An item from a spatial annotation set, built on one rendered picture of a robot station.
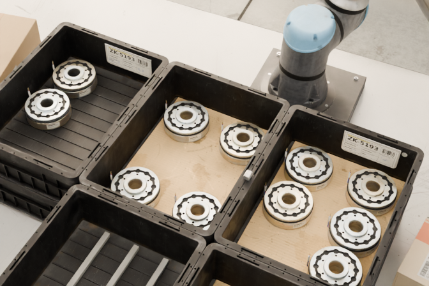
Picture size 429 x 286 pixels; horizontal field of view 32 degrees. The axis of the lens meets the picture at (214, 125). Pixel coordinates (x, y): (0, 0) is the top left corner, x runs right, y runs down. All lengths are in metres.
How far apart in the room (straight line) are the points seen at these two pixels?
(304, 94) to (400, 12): 1.64
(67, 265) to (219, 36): 0.89
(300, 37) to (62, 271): 0.74
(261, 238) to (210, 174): 0.19
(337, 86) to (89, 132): 0.66
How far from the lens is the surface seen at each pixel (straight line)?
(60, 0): 2.31
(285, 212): 1.55
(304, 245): 1.55
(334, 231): 1.54
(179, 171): 1.65
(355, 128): 1.63
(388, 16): 3.42
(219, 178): 1.63
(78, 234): 1.57
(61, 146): 1.72
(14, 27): 1.99
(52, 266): 1.54
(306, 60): 1.80
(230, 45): 2.13
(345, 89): 1.97
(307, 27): 1.78
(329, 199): 1.62
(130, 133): 1.64
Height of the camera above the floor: 2.12
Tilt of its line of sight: 48 degrees down
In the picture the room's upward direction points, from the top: 1 degrees clockwise
